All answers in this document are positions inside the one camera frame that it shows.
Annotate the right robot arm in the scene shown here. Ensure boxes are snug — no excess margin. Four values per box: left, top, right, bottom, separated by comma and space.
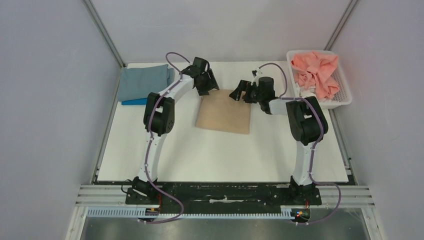
229, 76, 328, 204

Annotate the pink t shirt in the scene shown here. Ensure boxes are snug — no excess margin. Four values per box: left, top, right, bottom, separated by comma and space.
290, 51, 340, 100

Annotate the left corner aluminium post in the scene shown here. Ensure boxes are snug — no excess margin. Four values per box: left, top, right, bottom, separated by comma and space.
81, 0, 127, 68

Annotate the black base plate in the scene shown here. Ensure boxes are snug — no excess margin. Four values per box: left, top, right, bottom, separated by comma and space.
125, 182, 322, 215

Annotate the white plastic basket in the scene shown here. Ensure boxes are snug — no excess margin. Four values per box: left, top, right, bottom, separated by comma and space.
286, 50, 352, 109

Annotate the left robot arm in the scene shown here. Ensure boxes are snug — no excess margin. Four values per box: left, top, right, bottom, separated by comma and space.
132, 57, 219, 204

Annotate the grey-blue folded t shirt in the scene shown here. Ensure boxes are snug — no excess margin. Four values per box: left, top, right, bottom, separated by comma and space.
117, 64, 175, 102

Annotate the corner aluminium post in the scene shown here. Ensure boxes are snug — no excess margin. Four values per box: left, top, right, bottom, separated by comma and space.
324, 0, 360, 51
81, 0, 127, 68

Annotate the beige t shirt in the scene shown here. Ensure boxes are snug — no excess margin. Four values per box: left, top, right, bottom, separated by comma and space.
195, 89, 251, 135

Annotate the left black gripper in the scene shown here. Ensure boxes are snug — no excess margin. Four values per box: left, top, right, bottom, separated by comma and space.
195, 69, 219, 97

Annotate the right corner aluminium post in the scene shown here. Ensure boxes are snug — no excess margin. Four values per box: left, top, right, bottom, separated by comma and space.
324, 0, 360, 51

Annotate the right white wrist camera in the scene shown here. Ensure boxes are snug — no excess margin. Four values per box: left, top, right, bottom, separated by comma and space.
252, 68, 263, 84

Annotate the white cable duct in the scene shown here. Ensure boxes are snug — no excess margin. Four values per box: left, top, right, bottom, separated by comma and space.
86, 206, 310, 221

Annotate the bright blue folded t shirt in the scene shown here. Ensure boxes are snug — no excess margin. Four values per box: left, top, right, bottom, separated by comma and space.
121, 98, 147, 106

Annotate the white t shirt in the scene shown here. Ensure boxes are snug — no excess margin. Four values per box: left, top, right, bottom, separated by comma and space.
295, 83, 331, 102

